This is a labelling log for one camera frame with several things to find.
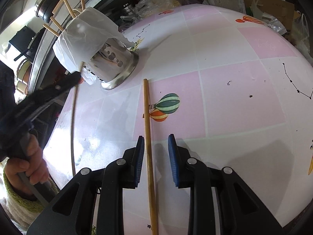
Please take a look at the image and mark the left forearm fleece sleeve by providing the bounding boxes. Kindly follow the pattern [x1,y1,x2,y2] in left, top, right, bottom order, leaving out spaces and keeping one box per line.
[1,174,45,234]

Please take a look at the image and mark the left hand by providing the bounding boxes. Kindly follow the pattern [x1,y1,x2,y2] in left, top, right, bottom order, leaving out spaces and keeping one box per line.
[4,134,49,198]

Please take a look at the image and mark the enamel basin stack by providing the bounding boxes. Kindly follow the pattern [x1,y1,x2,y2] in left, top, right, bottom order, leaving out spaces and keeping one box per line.
[16,59,32,95]

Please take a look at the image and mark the black frying pan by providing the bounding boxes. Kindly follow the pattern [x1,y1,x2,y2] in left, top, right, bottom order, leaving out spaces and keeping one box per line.
[14,28,45,63]

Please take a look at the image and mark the floor plastic bags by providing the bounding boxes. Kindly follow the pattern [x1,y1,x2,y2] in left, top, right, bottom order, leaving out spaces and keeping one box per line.
[251,2,312,64]

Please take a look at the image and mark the yellow food bag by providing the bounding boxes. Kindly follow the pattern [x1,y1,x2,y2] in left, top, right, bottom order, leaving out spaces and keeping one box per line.
[135,0,181,13]

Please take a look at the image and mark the pink tablecloth table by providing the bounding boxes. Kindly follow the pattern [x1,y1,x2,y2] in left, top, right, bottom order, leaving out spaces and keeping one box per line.
[43,5,312,234]

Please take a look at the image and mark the cardboard box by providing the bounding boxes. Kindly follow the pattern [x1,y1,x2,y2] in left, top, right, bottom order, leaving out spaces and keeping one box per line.
[244,0,300,31]

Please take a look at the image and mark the white plastic bag liner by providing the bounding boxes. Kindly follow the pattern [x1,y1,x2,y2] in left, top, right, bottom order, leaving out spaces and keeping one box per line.
[52,7,135,84]

